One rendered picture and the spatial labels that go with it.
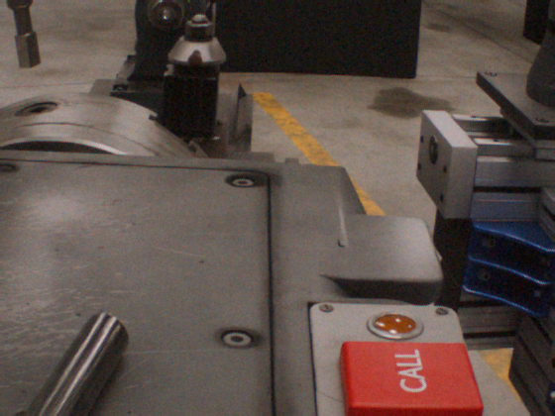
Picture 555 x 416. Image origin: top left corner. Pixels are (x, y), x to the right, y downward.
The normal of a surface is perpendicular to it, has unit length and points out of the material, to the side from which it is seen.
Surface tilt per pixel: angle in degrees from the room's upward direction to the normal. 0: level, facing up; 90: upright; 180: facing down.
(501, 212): 90
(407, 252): 0
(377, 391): 0
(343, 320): 0
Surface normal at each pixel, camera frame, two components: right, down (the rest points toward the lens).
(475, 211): 0.15, 0.38
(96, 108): 0.22, -0.90
